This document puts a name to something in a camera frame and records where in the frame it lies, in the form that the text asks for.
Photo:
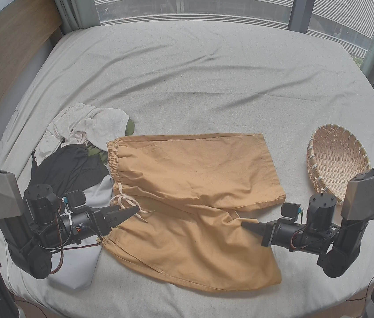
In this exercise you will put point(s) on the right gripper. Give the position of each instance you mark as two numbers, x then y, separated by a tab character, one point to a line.
281	234

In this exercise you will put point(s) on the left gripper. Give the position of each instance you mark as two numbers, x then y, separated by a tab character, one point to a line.
90	222

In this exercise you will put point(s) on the tan shorts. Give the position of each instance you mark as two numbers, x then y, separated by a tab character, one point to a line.
190	167

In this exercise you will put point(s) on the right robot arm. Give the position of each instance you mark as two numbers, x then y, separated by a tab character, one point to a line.
372	194

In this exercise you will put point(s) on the black garment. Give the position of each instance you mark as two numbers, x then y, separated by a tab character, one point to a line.
71	171

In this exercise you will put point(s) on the pale grey garment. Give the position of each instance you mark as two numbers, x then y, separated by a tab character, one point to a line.
74	270

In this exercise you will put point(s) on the green garment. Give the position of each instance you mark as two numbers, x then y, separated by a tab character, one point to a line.
130	128

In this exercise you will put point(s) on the round woven basket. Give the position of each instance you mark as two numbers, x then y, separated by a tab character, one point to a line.
336	157

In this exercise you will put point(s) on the white garment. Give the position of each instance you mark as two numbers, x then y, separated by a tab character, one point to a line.
100	124

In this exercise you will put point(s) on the bed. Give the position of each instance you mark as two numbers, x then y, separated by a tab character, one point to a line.
206	78

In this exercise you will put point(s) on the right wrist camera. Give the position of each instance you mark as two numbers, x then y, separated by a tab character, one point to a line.
289	209

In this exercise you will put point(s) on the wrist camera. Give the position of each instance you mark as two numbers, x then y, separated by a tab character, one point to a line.
289	209
76	198

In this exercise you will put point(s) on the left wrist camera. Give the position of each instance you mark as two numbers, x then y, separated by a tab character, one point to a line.
76	198

